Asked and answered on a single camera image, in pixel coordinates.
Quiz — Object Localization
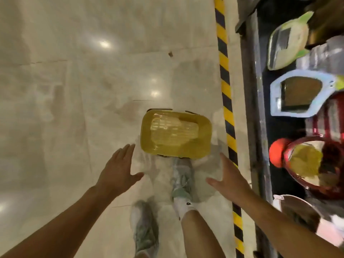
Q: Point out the person's left hand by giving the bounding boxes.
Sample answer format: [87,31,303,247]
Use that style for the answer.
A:
[95,143,145,199]

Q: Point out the person's right hand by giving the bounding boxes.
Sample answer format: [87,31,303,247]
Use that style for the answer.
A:
[205,152,254,204]

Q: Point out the yellow rectangular basket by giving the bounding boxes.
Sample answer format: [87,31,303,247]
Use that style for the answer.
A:
[140,108,213,160]

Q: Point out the person's left forearm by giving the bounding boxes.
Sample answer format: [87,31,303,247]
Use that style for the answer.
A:
[0,185,116,258]

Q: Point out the person's right shoe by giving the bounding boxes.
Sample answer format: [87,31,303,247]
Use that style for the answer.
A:
[171,157,196,202]

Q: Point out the person's shoe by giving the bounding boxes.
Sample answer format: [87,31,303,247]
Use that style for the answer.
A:
[171,157,196,202]
[130,200,159,257]

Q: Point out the person's left shoe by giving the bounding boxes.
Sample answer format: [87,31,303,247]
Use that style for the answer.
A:
[130,200,159,257]

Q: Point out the person's right leg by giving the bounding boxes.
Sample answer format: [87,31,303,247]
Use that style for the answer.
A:
[173,197,226,258]

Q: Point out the yellow black hazard tape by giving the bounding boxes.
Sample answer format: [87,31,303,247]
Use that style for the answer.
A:
[214,0,245,258]

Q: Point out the rows of assorted hanging goods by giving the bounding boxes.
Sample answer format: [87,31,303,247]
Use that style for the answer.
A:
[267,0,344,248]

